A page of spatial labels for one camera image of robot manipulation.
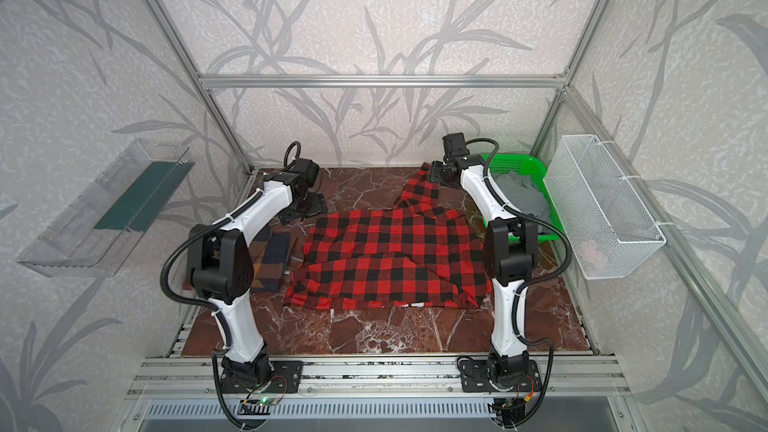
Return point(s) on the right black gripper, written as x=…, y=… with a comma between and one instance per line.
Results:
x=438, y=171

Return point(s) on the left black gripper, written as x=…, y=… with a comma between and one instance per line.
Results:
x=306, y=205

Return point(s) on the red black plaid shirt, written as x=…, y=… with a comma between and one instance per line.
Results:
x=414, y=253

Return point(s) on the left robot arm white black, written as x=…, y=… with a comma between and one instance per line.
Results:
x=221, y=269

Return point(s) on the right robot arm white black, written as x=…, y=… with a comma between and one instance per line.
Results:
x=510, y=253

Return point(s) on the folded multicolour plaid shirt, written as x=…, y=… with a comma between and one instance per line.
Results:
x=270, y=254

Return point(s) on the grey shirt in basket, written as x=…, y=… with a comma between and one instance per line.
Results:
x=524, y=195

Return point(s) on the green plastic basket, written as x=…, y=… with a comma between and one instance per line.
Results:
x=524, y=165

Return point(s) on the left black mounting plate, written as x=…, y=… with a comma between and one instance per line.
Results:
x=275, y=377

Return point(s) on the black mounting plate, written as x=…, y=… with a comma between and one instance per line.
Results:
x=475, y=377
x=275, y=377

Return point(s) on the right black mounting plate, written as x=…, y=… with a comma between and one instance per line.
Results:
x=475, y=377

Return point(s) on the white wire mesh basket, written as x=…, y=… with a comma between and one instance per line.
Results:
x=610, y=228

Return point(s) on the clear plastic wall tray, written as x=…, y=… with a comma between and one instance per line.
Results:
x=94, y=236

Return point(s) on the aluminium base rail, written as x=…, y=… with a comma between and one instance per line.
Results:
x=359, y=376

